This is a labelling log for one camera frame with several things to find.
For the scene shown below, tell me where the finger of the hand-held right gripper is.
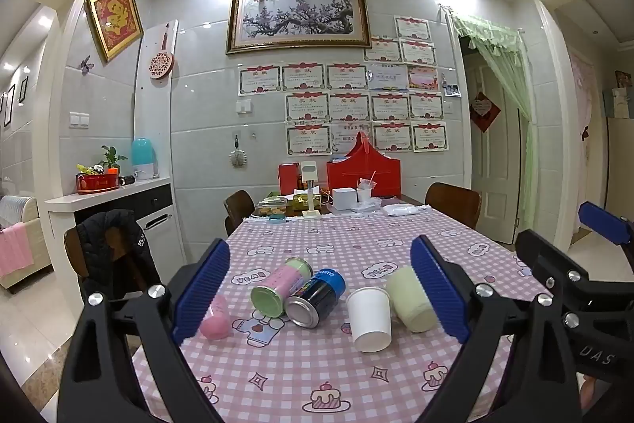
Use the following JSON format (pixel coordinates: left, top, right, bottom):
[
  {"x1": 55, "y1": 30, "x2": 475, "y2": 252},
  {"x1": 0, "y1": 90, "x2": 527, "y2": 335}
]
[
  {"x1": 515, "y1": 228, "x2": 596, "y2": 296},
  {"x1": 578, "y1": 201, "x2": 634, "y2": 256}
]

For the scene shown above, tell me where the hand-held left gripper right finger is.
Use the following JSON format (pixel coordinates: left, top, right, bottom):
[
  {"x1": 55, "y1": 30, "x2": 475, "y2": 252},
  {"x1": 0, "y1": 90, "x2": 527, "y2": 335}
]
[{"x1": 409, "y1": 234, "x2": 581, "y2": 423}]

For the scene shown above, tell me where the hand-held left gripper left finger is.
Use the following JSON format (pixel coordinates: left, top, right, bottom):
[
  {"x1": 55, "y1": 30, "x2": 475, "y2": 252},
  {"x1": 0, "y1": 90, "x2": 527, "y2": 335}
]
[{"x1": 57, "y1": 237, "x2": 231, "y2": 423}]

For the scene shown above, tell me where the pink plastic cup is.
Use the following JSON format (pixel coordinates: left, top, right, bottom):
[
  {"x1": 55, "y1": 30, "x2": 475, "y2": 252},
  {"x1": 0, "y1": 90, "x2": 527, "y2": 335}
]
[{"x1": 199, "y1": 294, "x2": 233, "y2": 340}]

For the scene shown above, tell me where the cream plastic cup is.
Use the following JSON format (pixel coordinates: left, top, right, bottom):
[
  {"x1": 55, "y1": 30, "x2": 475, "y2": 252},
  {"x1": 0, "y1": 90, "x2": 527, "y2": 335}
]
[{"x1": 385, "y1": 265, "x2": 439, "y2": 333}]

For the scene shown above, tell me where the white paper cup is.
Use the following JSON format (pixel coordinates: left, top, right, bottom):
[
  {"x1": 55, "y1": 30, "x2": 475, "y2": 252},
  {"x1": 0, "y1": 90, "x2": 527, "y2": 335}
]
[{"x1": 346, "y1": 287, "x2": 393, "y2": 353}]

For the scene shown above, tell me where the clear cup with straw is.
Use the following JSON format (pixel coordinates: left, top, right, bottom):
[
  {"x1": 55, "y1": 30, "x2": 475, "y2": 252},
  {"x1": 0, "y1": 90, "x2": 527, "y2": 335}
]
[{"x1": 357, "y1": 172, "x2": 378, "y2": 206}]

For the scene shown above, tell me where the beige cabinet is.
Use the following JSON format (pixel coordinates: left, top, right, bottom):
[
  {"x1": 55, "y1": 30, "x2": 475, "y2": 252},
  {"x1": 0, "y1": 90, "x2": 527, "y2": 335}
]
[{"x1": 606, "y1": 116, "x2": 634, "y2": 218}]

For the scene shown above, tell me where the green and pink tin can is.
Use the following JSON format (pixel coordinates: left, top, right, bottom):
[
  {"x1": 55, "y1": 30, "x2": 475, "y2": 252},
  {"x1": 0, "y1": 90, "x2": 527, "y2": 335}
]
[{"x1": 250, "y1": 257, "x2": 313, "y2": 319}]

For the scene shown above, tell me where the pink patterned curtain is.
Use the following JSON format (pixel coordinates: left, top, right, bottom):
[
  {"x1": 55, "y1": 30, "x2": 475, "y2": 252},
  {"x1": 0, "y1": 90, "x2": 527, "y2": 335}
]
[{"x1": 566, "y1": 46, "x2": 596, "y2": 228}]

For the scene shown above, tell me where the brown wooden chair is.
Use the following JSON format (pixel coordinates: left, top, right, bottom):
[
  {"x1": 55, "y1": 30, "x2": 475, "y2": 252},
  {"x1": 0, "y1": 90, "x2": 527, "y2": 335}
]
[
  {"x1": 425, "y1": 182, "x2": 483, "y2": 230},
  {"x1": 223, "y1": 190, "x2": 256, "y2": 238},
  {"x1": 63, "y1": 225, "x2": 149, "y2": 301}
]

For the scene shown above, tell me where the white plastic bag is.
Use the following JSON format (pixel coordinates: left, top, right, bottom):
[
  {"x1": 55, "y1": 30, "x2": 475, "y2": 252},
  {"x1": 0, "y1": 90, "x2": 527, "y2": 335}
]
[{"x1": 384, "y1": 203, "x2": 422, "y2": 218}]

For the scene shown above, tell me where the black padded jacket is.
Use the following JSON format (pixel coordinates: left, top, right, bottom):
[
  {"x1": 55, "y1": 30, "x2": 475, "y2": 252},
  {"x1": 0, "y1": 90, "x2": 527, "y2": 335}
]
[{"x1": 75, "y1": 209, "x2": 162, "y2": 306}]

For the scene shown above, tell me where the white door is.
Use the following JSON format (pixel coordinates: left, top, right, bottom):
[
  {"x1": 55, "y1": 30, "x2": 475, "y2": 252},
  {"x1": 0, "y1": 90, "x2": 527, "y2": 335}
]
[{"x1": 466, "y1": 56, "x2": 522, "y2": 246}]

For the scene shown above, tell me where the white counter cabinet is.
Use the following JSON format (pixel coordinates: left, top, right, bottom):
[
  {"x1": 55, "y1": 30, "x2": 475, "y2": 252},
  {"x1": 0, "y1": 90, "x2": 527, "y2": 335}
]
[{"x1": 44, "y1": 176, "x2": 174, "y2": 268}]

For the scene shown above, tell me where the tray of snacks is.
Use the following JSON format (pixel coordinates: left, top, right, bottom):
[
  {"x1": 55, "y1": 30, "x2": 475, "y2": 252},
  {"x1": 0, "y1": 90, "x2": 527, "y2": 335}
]
[{"x1": 254, "y1": 197, "x2": 288, "y2": 218}]

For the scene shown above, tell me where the dark blue tin can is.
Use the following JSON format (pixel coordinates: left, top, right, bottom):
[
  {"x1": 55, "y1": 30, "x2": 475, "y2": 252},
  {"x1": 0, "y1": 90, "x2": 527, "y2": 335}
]
[{"x1": 286, "y1": 268, "x2": 346, "y2": 329}]

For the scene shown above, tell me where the pink checked tablecloth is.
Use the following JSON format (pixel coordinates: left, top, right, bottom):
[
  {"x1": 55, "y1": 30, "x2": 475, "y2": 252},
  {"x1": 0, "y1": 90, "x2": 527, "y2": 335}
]
[{"x1": 131, "y1": 204, "x2": 552, "y2": 423}]

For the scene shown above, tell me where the white square box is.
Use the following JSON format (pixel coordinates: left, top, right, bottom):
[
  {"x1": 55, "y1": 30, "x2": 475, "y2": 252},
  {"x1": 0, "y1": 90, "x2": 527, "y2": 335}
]
[{"x1": 332, "y1": 188, "x2": 359, "y2": 212}]

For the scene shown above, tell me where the green and gold box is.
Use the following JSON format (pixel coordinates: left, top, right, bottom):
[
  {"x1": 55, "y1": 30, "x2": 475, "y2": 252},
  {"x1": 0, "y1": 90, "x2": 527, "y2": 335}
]
[{"x1": 291, "y1": 193, "x2": 324, "y2": 211}]

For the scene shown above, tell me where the grey hanging brush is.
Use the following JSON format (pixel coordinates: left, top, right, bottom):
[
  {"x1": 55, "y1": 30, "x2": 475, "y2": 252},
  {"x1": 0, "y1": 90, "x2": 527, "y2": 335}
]
[{"x1": 229, "y1": 133, "x2": 249, "y2": 169}]

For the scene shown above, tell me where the red box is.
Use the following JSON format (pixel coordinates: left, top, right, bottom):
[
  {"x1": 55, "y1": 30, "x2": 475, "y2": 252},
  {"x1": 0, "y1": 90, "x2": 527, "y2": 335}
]
[{"x1": 278, "y1": 163, "x2": 301, "y2": 197}]

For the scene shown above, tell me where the red gift bag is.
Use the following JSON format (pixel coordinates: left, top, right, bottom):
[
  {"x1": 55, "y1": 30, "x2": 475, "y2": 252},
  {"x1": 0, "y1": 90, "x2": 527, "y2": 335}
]
[{"x1": 325, "y1": 132, "x2": 402, "y2": 199}]

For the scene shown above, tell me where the red round tin tray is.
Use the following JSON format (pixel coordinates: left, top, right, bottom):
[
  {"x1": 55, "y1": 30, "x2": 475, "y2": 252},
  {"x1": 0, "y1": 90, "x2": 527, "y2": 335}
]
[{"x1": 76, "y1": 172, "x2": 122, "y2": 195}]

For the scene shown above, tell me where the light blue humidifier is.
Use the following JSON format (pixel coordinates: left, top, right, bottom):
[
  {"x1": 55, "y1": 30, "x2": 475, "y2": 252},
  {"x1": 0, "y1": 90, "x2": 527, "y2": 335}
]
[{"x1": 131, "y1": 137, "x2": 159, "y2": 181}]

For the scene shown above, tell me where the red diamond door ornament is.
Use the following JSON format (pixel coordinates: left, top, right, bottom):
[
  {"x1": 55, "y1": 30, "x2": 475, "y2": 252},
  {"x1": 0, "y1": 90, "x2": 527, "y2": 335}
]
[{"x1": 470, "y1": 92, "x2": 501, "y2": 134}]

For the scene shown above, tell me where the green door curtain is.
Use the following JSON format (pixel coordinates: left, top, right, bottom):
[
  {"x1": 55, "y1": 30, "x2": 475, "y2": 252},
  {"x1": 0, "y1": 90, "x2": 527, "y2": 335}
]
[{"x1": 452, "y1": 13, "x2": 539, "y2": 246}]

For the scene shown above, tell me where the small potted plant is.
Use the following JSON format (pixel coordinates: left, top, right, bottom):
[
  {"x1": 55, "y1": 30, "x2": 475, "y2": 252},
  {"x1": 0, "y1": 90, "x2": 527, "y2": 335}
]
[{"x1": 99, "y1": 145, "x2": 129, "y2": 176}]

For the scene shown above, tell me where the white desk lamp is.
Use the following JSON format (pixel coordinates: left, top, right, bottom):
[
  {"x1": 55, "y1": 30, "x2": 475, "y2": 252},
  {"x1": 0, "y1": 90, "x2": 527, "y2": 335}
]
[{"x1": 299, "y1": 160, "x2": 321, "y2": 218}]

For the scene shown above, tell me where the pink towel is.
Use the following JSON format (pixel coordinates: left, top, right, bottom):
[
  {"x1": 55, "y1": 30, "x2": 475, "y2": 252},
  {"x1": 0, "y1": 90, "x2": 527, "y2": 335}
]
[{"x1": 0, "y1": 222, "x2": 35, "y2": 278}]

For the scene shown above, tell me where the beige sofa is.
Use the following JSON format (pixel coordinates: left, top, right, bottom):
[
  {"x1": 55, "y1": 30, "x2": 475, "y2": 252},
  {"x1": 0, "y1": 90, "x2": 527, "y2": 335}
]
[{"x1": 0, "y1": 194, "x2": 55, "y2": 296}]

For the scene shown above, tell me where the pink round hanging ornament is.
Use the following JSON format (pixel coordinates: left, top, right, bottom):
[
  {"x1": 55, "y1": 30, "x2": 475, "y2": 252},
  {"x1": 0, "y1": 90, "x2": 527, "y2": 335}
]
[{"x1": 149, "y1": 21, "x2": 176, "y2": 81}]

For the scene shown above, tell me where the red and gold framed picture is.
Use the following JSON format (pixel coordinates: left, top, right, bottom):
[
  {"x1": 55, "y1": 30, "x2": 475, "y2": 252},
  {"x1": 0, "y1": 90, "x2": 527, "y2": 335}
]
[{"x1": 86, "y1": 0, "x2": 145, "y2": 63}]

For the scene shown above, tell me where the framed plum blossom painting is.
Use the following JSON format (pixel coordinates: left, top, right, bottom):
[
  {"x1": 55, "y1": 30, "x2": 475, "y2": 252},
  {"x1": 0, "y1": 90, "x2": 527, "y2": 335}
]
[{"x1": 226, "y1": 0, "x2": 372, "y2": 56}]

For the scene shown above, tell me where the group of wall certificates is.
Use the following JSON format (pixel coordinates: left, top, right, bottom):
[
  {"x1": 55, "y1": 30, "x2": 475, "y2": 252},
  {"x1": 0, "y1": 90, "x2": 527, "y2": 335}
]
[{"x1": 238, "y1": 14, "x2": 452, "y2": 157}]

